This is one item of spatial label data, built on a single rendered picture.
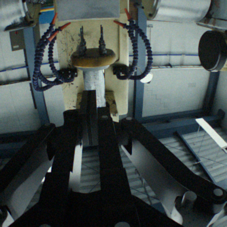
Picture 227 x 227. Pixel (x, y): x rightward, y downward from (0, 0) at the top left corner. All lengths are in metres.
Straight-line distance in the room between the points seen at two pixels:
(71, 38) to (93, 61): 0.30
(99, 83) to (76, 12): 0.48
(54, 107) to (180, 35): 5.15
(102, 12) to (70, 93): 0.75
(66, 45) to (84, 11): 0.64
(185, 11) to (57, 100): 6.11
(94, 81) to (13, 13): 0.40
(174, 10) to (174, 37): 6.17
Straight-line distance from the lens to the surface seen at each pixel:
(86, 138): 0.16
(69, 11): 0.31
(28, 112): 6.93
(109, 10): 0.31
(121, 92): 1.02
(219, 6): 0.71
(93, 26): 0.92
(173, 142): 6.91
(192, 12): 0.68
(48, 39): 0.65
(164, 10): 0.64
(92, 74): 0.73
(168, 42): 6.72
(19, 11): 0.63
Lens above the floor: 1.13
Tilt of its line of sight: 31 degrees up
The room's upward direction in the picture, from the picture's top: 179 degrees clockwise
